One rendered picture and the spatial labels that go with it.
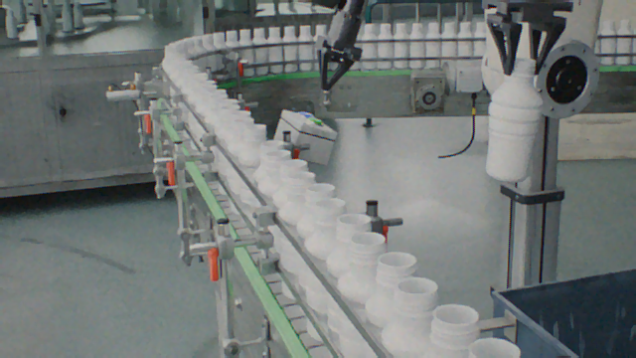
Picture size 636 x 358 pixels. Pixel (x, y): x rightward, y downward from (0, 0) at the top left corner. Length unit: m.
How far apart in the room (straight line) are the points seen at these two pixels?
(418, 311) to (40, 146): 4.00
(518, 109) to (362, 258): 0.38
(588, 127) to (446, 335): 4.96
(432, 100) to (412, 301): 2.18
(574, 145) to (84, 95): 3.21
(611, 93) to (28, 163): 3.07
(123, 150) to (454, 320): 4.01
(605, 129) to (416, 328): 4.96
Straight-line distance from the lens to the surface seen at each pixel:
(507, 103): 1.05
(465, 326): 0.62
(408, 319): 0.67
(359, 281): 0.77
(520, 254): 1.73
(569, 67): 1.60
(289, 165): 1.06
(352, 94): 2.90
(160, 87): 2.23
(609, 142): 5.63
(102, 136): 4.56
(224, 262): 1.02
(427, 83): 2.81
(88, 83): 4.50
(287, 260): 1.01
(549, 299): 1.24
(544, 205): 1.70
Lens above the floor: 1.45
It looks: 15 degrees down
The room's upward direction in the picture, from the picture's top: 1 degrees counter-clockwise
